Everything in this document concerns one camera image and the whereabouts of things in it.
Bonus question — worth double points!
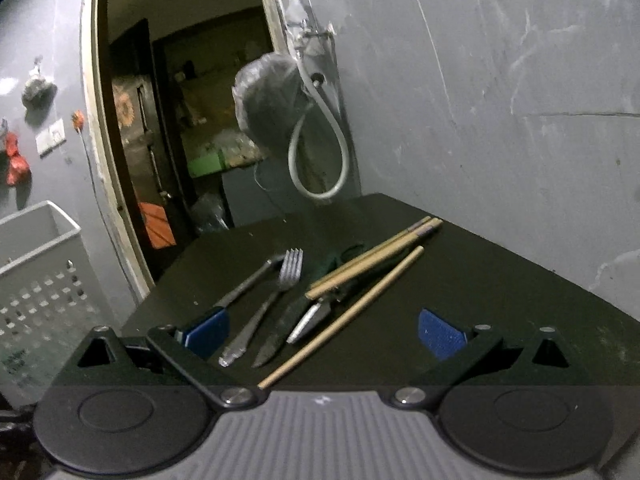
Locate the silver spoon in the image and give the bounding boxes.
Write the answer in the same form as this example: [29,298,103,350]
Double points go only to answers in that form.
[215,254,284,308]

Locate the wooden chopstick purple band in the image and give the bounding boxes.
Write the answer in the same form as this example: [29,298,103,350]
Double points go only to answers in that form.
[305,217,442,300]

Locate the wooden chopstick plain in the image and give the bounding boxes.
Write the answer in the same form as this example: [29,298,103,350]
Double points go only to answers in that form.
[257,246,424,390]

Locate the silver fork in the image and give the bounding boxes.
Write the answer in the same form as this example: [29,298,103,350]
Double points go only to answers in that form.
[218,248,304,367]

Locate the white perforated utensil basket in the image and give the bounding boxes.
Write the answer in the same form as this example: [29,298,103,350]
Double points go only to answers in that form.
[0,200,116,408]

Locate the table knife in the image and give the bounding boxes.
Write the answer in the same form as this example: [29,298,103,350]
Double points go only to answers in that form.
[252,295,310,368]

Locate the green box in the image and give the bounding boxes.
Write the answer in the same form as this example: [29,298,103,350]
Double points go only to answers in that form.
[188,151,227,178]

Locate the red plastic bag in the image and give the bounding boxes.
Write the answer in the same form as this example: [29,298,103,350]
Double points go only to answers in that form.
[4,132,30,186]

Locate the grey plastic bag hanging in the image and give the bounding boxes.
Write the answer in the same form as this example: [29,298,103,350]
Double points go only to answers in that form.
[232,52,309,158]

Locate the black handled scissors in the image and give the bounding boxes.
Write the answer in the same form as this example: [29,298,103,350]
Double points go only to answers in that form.
[285,242,411,346]

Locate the white wall switch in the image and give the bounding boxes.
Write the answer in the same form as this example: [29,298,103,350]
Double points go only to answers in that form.
[36,118,66,157]

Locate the orange wall plug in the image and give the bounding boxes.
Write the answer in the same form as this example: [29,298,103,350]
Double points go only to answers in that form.
[72,110,85,133]

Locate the hanging grey bag on wall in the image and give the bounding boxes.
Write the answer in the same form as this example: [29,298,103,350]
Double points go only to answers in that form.
[22,58,54,110]

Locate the white flexible hose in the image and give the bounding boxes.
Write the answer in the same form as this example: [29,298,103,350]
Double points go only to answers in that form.
[287,54,352,202]

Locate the wall faucet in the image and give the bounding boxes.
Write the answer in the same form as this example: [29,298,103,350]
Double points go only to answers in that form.
[285,21,335,56]

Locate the door frame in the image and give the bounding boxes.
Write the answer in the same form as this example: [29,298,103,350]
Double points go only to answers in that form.
[80,0,284,299]

